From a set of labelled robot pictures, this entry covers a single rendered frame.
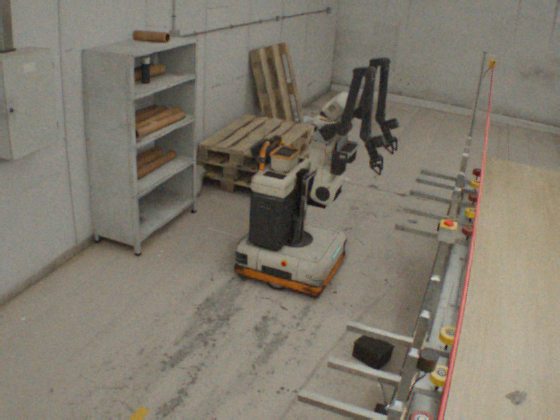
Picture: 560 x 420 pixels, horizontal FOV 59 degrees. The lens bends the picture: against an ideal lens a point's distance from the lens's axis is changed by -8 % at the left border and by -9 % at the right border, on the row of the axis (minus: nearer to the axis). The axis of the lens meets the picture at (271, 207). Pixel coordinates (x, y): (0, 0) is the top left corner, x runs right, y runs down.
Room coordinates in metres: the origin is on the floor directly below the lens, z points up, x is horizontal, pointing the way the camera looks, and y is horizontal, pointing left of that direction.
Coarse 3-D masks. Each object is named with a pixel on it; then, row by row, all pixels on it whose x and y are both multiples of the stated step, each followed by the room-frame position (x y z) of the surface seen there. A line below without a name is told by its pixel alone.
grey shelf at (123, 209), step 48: (96, 48) 3.69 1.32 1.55; (144, 48) 3.73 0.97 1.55; (192, 48) 4.32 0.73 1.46; (96, 96) 3.59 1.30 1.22; (144, 96) 4.33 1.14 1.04; (192, 96) 4.32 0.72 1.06; (96, 144) 3.60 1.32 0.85; (144, 144) 3.61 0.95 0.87; (96, 192) 3.61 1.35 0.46; (144, 192) 3.59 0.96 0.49; (96, 240) 3.63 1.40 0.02
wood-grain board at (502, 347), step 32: (512, 192) 3.12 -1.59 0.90; (544, 192) 3.17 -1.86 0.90; (480, 224) 2.60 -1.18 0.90; (512, 224) 2.63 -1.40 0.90; (544, 224) 2.66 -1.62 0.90; (480, 256) 2.24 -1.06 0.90; (512, 256) 2.25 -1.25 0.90; (544, 256) 2.27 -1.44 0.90; (480, 288) 1.94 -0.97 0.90; (512, 288) 1.95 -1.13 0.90; (544, 288) 1.96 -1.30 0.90; (480, 320) 1.70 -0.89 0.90; (512, 320) 1.71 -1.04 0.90; (544, 320) 1.71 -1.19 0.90; (480, 352) 1.50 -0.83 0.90; (512, 352) 1.50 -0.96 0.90; (544, 352) 1.50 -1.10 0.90; (480, 384) 1.32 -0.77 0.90; (512, 384) 1.32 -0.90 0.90; (544, 384) 1.32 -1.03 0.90; (448, 416) 1.17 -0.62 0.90; (480, 416) 1.17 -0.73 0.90; (512, 416) 1.17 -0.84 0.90; (544, 416) 1.17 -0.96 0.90
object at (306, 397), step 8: (304, 392) 1.31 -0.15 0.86; (304, 400) 1.28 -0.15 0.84; (312, 400) 1.27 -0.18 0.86; (320, 400) 1.27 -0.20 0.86; (328, 400) 1.27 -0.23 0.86; (328, 408) 1.25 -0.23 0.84; (336, 408) 1.24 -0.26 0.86; (344, 408) 1.24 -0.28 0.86; (352, 408) 1.24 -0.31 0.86; (360, 408) 1.24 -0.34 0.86; (352, 416) 1.22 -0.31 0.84; (360, 416) 1.21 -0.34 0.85; (368, 416) 1.21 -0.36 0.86; (376, 416) 1.21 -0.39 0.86; (384, 416) 1.21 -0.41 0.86
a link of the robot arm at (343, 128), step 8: (352, 72) 3.08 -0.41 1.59; (360, 72) 3.06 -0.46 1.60; (376, 72) 3.09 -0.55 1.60; (352, 80) 3.09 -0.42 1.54; (360, 80) 3.08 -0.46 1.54; (352, 88) 3.09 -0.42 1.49; (352, 96) 3.09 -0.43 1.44; (352, 104) 3.09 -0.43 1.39; (344, 112) 3.10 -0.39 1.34; (352, 112) 3.10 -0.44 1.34; (344, 120) 3.08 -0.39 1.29; (336, 128) 3.09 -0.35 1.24; (344, 128) 3.07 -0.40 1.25
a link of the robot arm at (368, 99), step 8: (368, 72) 3.03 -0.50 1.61; (368, 80) 3.03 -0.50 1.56; (368, 88) 3.06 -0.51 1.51; (368, 96) 3.05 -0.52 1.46; (368, 104) 3.05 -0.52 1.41; (368, 112) 3.05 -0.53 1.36; (368, 120) 3.05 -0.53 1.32; (360, 128) 3.06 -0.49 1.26; (368, 128) 3.04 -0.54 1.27; (360, 136) 3.05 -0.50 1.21; (368, 136) 3.03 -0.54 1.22
